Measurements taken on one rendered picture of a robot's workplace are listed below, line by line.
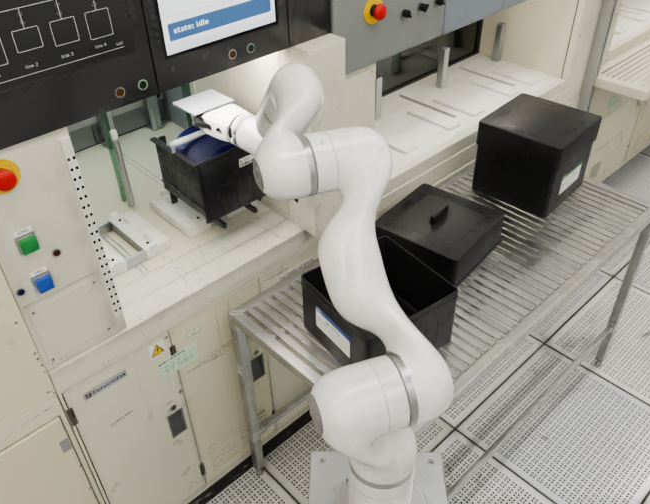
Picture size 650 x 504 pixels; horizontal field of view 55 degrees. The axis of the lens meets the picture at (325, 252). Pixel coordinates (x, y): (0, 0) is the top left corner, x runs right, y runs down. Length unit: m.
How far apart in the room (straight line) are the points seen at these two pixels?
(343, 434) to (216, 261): 0.85
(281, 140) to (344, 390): 0.40
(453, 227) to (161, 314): 0.84
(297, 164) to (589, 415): 1.84
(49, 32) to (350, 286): 0.67
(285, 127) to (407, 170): 1.10
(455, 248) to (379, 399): 0.86
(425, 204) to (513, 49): 1.18
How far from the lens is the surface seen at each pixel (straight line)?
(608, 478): 2.44
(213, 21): 1.39
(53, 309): 1.46
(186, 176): 1.66
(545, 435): 2.48
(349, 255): 0.98
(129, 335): 1.59
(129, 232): 1.83
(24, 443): 1.64
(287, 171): 0.98
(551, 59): 2.85
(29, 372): 1.52
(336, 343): 1.53
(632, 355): 2.86
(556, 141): 2.03
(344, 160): 1.01
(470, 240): 1.80
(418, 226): 1.83
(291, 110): 1.04
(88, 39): 1.26
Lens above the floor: 1.93
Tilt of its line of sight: 38 degrees down
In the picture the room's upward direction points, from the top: 2 degrees counter-clockwise
